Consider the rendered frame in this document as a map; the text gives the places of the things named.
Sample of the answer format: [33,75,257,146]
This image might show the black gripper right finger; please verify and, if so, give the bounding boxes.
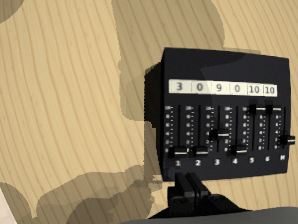
[185,172,253,217]

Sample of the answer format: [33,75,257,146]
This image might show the black lighting desk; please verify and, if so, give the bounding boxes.
[160,47,295,182]

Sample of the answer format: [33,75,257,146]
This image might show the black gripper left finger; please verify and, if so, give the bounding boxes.
[148,173,195,219]

